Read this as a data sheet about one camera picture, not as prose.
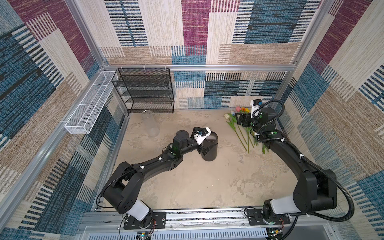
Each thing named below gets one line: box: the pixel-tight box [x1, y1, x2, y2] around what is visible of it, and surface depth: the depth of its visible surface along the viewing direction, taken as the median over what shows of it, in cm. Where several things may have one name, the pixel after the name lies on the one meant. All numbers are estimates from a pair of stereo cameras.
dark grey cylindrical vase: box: [201, 131, 218, 162], surface depth 91 cm
